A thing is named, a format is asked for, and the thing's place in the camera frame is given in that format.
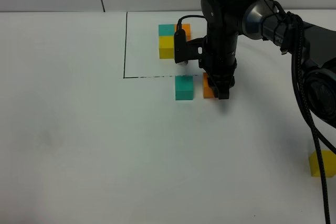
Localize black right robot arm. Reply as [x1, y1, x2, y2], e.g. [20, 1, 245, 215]
[199, 0, 335, 126]

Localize teal template cube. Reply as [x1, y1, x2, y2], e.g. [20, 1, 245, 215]
[159, 24, 175, 37]

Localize yellow template cube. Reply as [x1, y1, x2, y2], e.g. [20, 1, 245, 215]
[159, 36, 174, 59]

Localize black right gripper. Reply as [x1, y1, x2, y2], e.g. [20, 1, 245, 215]
[199, 31, 238, 100]

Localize orange template cube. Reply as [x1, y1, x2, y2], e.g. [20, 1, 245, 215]
[174, 24, 191, 42]

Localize black braided right cable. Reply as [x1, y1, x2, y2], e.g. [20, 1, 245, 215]
[288, 11, 336, 224]

